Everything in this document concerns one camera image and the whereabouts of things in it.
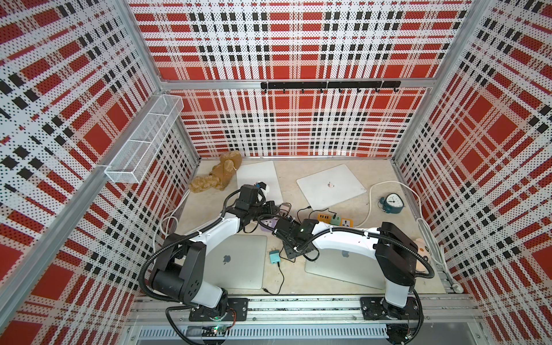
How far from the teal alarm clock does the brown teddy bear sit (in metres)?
0.75

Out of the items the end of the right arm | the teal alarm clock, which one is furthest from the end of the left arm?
the teal alarm clock

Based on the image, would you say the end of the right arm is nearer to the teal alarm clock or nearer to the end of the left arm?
the end of the left arm

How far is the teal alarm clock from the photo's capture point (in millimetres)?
979

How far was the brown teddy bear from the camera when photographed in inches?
38.6

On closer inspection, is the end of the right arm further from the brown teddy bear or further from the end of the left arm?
the brown teddy bear

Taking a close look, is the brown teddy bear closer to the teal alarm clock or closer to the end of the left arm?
the end of the left arm

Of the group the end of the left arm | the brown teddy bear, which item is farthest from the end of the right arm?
the brown teddy bear
